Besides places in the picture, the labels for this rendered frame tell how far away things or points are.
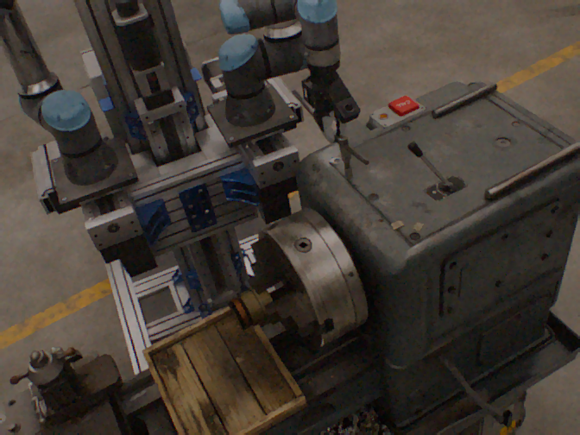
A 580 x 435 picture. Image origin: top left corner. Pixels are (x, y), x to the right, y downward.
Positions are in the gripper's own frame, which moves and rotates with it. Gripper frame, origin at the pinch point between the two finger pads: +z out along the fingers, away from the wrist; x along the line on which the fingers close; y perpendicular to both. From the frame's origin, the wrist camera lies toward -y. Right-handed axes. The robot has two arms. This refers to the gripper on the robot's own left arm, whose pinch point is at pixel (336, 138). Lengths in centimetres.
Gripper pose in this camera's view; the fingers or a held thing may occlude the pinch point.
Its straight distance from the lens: 150.5
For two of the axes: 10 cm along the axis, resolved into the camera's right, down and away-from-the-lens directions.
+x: -8.7, 4.2, -2.6
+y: -4.8, -5.7, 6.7
